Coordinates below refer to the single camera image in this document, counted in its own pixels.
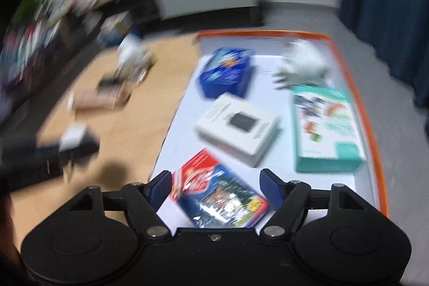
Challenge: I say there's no blue curtain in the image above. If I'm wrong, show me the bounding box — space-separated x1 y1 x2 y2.
338 0 429 106

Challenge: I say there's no white plug-in heater with bottle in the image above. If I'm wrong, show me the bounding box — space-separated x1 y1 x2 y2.
273 40 331 89

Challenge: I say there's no purple patterned tray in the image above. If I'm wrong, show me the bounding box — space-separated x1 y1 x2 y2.
0 14 64 89

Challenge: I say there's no white charger package box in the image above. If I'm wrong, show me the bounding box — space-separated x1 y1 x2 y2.
194 93 280 168

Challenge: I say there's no rose gold cosmetic tube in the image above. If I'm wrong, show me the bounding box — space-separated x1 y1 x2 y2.
69 90 131 110

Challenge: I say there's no blue red playing card box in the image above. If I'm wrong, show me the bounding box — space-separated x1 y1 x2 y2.
169 148 270 228

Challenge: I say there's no dark curved counter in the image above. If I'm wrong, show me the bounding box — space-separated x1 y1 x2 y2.
0 5 108 136

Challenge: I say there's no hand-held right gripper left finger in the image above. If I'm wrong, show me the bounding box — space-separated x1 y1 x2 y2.
64 170 173 238

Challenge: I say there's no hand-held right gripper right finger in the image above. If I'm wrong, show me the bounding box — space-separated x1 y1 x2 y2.
260 168 372 238

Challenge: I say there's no green white bandage box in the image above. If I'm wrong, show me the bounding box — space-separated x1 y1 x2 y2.
291 85 367 173

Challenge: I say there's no small black box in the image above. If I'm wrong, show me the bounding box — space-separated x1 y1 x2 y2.
97 76 130 95

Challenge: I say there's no orange-rimmed white box lid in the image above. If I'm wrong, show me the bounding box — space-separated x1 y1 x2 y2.
149 31 389 229

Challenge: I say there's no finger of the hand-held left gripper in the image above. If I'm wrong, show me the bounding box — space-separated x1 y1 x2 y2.
35 129 101 170

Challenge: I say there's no blue dental floss box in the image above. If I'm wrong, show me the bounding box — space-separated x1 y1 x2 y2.
199 47 255 101

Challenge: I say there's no white charger cube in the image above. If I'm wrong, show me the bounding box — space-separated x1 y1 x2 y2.
60 125 88 151

